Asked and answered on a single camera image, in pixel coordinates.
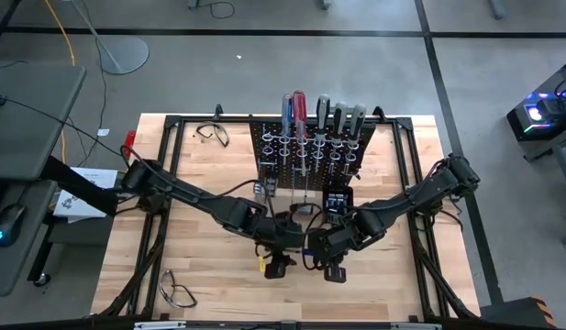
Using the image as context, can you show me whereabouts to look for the black perforated pegboard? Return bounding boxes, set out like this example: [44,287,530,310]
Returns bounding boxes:
[249,119,378,193]

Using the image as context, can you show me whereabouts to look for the clear safety glasses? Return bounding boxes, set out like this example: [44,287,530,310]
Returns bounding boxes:
[158,269,199,309]
[194,123,230,149]

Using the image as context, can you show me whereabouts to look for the blue clear handle screwdriver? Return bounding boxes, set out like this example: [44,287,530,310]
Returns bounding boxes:
[281,93,294,167]

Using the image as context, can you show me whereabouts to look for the red handle screwdriver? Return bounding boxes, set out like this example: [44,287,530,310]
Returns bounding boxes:
[292,90,310,178]

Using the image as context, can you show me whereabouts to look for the chrome double-prong peg hook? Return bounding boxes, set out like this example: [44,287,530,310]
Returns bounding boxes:
[290,171,311,208]
[256,158,279,184]

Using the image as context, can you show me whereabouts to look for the black plastic parts bin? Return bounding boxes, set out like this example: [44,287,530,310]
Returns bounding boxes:
[322,184,356,217]

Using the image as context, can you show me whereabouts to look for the black box hazard stripes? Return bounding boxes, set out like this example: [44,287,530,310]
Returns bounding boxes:
[479,295,559,330]

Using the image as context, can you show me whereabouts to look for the white paper sheet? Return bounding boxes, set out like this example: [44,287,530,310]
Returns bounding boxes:
[52,167,119,219]

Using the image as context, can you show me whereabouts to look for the grey floor stand base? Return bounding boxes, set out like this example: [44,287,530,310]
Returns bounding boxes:
[71,0,150,76]

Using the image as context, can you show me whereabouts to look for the computer case with lights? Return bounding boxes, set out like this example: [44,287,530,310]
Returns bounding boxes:
[505,61,566,143]

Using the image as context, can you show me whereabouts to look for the grey desk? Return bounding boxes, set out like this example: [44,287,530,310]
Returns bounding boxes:
[0,63,87,181]
[0,179,59,298]

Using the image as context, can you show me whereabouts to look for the black computer mouse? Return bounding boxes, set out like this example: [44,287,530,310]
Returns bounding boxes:
[0,203,28,248]

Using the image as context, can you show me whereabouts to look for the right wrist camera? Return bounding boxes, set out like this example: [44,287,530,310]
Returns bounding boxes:
[323,265,348,284]

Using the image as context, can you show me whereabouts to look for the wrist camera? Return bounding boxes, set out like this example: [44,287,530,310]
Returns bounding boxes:
[263,259,289,281]
[323,265,348,284]

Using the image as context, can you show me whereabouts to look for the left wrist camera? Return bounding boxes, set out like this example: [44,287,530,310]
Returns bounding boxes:
[263,259,289,281]

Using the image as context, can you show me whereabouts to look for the chrome multi-ring tool holder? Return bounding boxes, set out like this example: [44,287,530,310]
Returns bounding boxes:
[261,130,362,173]

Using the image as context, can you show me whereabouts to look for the black aluminium table frame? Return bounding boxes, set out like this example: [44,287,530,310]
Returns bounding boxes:
[92,104,481,322]

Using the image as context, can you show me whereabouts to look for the yellow cable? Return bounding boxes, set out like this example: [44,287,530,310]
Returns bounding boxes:
[43,0,77,164]

